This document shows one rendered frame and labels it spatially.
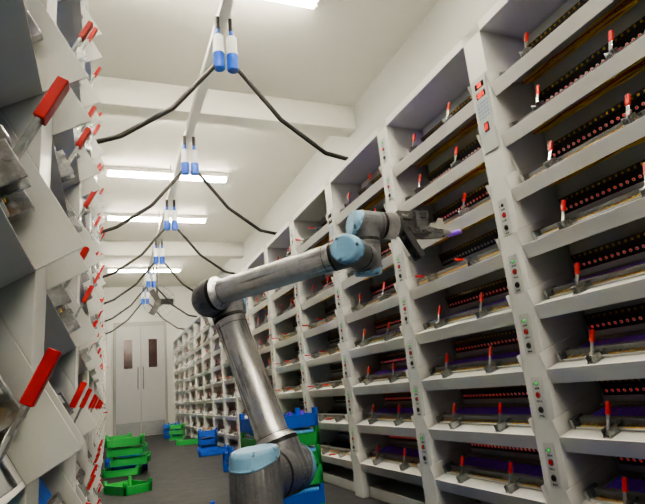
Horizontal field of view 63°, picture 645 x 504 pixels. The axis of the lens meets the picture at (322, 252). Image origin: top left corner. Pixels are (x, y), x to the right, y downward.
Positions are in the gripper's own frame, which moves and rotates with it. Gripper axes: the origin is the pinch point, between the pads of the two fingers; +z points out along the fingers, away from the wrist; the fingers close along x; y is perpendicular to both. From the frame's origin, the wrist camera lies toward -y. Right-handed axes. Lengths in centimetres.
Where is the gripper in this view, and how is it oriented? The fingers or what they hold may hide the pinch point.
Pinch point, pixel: (446, 235)
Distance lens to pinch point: 189.7
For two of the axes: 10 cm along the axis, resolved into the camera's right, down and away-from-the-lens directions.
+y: -0.6, -9.6, 2.6
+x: -3.6, 2.6, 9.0
